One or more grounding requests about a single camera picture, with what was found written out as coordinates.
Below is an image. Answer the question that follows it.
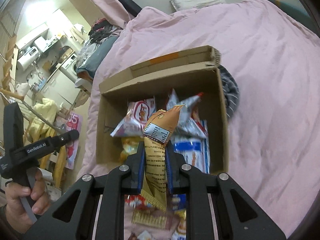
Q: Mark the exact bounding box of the tan paper snack packet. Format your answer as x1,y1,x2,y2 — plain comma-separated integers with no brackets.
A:
140,105,184,212

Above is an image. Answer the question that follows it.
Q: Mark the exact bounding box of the pink checkered wafer bag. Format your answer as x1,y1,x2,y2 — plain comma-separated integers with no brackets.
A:
131,209,176,230

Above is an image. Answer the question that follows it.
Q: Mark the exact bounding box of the person's left hand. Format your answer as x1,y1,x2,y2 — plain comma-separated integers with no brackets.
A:
4,168,51,234

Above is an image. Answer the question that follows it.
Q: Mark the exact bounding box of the yellow orange snack bag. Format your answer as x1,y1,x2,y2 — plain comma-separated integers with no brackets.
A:
119,137,144,163

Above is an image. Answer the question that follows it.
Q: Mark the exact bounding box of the dark blue snack bag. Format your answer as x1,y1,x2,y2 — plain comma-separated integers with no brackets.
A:
171,194,187,211

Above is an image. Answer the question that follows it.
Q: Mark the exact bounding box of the blue white snack bag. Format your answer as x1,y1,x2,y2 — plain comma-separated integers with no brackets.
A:
171,128,210,174

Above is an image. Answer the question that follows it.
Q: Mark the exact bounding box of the silver foil snack bag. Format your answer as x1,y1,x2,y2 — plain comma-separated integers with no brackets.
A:
166,89,207,139

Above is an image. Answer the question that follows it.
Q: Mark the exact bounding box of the white red snack bag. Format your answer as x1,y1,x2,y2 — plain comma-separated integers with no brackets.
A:
110,98,156,137

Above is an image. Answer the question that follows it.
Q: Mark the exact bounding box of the grey cloth under box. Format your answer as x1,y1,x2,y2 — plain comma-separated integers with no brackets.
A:
218,65,240,120

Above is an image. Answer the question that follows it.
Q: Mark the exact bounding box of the pink bed duvet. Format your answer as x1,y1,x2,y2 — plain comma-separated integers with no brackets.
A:
79,0,319,239

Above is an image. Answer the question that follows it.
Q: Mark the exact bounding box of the brown cardboard box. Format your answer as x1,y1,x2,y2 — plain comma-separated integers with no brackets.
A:
95,46,228,174

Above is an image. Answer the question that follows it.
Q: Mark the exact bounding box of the white washing machine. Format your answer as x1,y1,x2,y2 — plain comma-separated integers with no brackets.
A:
59,53,78,83

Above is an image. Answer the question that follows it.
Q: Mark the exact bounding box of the pile of clothes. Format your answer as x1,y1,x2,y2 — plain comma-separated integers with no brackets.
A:
74,18,123,82

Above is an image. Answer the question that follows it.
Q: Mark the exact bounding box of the white pillow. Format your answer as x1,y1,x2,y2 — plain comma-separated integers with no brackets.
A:
170,0,226,11

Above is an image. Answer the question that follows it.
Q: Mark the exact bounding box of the teal bed edge cushion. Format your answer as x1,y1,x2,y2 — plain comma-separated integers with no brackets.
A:
268,0,316,33

